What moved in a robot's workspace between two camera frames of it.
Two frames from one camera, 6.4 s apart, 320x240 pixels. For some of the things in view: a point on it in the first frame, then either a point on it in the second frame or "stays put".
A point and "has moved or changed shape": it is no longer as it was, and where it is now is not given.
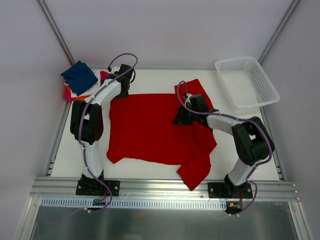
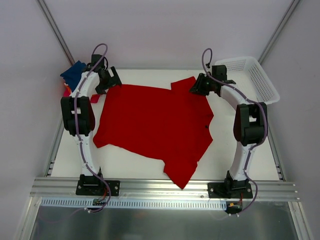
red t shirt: (142, 130) has moved or changed shape
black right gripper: (182, 119) -> (200, 85)
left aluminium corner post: (55, 28) stays put
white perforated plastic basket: (248, 84) stays put
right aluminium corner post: (285, 19) stays put
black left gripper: (122, 92) -> (107, 80)
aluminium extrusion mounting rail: (52, 188) stays put
